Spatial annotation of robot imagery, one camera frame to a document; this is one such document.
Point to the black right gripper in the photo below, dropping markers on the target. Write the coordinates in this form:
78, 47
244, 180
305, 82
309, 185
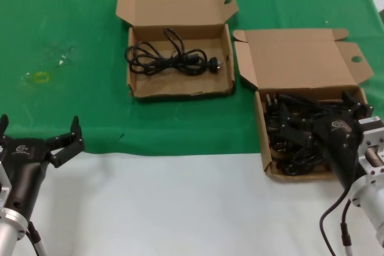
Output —
342, 148

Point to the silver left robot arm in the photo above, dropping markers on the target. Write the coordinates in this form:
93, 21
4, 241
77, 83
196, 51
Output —
9, 232

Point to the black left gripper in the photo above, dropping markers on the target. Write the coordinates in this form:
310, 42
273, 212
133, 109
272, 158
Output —
27, 172

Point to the green table cloth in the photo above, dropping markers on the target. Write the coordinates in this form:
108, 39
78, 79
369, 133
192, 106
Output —
75, 28

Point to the cardboard box with torn edge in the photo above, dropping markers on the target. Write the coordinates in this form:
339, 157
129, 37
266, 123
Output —
180, 85

